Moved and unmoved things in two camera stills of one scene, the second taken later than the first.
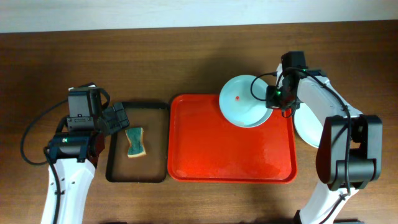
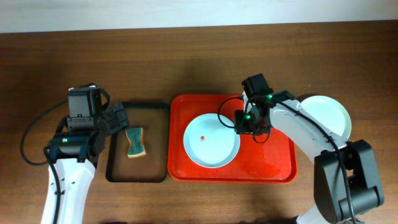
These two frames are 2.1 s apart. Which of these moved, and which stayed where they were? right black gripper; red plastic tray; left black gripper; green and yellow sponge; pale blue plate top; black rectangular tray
Moved: right black gripper; pale blue plate top
Stayed: black rectangular tray; red plastic tray; left black gripper; green and yellow sponge
